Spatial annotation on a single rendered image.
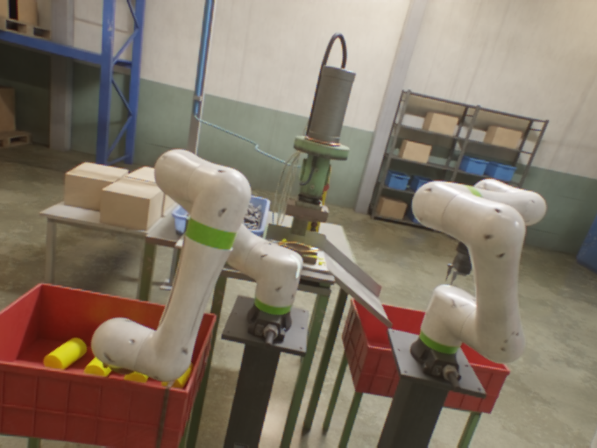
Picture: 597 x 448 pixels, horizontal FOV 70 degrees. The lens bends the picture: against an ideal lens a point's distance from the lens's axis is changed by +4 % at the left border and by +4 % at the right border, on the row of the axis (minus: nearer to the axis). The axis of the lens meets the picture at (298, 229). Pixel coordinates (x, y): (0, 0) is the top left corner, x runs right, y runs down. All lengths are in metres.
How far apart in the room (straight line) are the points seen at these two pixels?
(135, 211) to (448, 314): 2.15
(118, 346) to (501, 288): 0.91
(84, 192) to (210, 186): 2.34
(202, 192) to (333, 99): 0.74
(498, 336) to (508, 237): 0.34
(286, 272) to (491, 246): 0.57
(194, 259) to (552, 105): 7.33
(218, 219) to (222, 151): 6.02
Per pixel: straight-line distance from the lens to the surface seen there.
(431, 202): 1.09
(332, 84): 1.56
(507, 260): 1.06
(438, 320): 1.39
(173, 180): 1.05
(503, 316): 1.21
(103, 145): 6.14
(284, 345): 1.31
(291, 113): 6.82
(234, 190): 0.95
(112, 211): 2.99
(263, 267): 1.28
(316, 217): 1.64
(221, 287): 1.65
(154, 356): 1.08
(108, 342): 1.10
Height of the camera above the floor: 1.64
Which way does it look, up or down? 18 degrees down
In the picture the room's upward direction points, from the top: 13 degrees clockwise
